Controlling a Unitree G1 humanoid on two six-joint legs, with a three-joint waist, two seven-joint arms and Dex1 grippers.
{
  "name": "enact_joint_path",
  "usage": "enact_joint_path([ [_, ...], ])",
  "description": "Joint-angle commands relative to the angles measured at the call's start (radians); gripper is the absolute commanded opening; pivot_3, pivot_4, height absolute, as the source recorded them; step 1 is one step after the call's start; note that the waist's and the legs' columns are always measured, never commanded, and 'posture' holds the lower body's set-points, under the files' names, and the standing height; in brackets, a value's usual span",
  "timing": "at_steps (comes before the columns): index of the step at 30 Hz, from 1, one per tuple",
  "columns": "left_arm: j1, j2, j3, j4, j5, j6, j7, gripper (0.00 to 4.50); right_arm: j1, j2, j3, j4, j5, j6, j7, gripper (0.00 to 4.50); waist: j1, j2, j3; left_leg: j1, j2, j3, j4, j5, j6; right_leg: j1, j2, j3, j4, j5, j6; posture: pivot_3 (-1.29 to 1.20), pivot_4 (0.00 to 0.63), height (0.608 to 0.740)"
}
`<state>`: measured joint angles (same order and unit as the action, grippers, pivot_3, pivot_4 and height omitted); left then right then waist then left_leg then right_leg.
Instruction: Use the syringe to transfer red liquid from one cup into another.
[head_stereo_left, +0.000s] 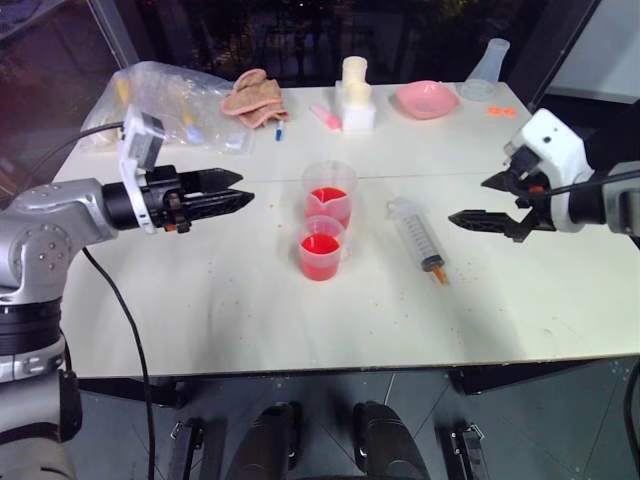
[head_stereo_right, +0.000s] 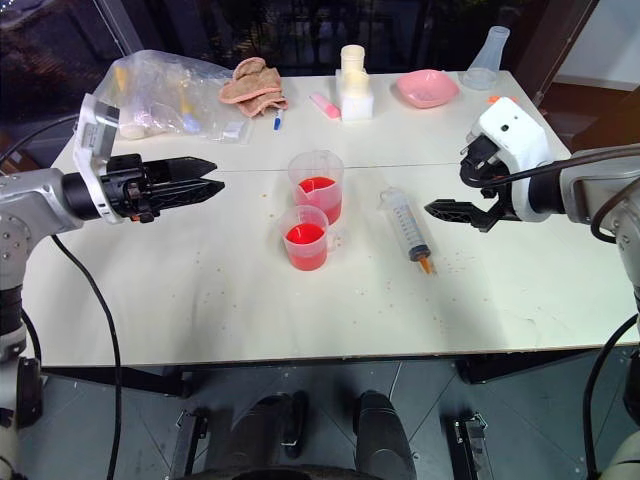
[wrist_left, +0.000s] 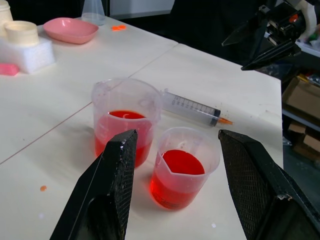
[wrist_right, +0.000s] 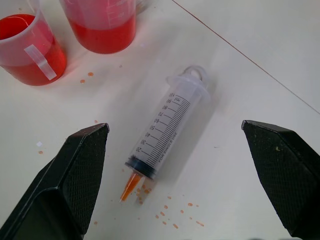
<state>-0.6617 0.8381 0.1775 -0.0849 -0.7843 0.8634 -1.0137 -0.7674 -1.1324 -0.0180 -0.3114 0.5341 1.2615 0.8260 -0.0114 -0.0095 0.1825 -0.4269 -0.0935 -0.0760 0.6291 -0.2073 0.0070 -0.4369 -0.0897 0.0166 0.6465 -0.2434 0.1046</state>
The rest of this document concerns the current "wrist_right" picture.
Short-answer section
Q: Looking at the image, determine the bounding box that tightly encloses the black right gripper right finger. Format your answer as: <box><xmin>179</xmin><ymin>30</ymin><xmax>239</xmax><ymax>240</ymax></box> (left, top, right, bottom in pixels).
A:
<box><xmin>241</xmin><ymin>119</ymin><xmax>320</xmax><ymax>238</ymax></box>

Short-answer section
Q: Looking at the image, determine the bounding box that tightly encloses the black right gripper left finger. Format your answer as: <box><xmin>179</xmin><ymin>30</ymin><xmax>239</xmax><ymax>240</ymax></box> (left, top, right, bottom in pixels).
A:
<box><xmin>0</xmin><ymin>122</ymin><xmax>111</xmax><ymax>240</ymax></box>

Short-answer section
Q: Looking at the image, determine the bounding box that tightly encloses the clear plastic syringe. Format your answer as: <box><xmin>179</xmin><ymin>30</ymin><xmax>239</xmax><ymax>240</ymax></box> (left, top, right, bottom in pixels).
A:
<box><xmin>119</xmin><ymin>65</ymin><xmax>210</xmax><ymax>203</ymax></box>

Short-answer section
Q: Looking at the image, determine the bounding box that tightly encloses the small clear plastic beaker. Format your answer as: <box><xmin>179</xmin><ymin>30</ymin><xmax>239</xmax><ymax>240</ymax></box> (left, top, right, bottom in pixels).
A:
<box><xmin>0</xmin><ymin>0</ymin><xmax>67</xmax><ymax>87</ymax></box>

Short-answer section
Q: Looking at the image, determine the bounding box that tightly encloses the large clear plastic beaker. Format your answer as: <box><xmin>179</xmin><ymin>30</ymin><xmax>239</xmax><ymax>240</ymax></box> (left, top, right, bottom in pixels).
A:
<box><xmin>59</xmin><ymin>0</ymin><xmax>137</xmax><ymax>55</ymax></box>

